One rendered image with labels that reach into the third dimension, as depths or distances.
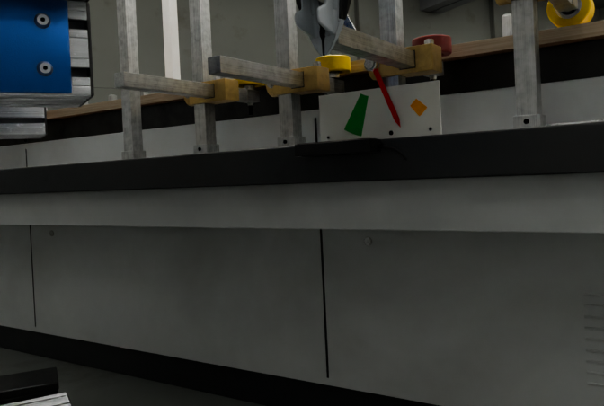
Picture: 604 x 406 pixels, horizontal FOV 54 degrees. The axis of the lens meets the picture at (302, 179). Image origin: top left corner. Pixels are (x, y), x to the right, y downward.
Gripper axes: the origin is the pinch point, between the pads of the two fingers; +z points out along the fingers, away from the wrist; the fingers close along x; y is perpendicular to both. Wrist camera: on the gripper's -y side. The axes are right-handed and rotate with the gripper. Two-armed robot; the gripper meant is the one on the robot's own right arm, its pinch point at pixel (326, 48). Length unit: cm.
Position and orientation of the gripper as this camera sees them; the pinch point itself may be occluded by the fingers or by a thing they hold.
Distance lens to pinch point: 90.5
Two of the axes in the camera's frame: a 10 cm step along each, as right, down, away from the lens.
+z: 0.5, 10.0, 0.1
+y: -5.5, 0.3, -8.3
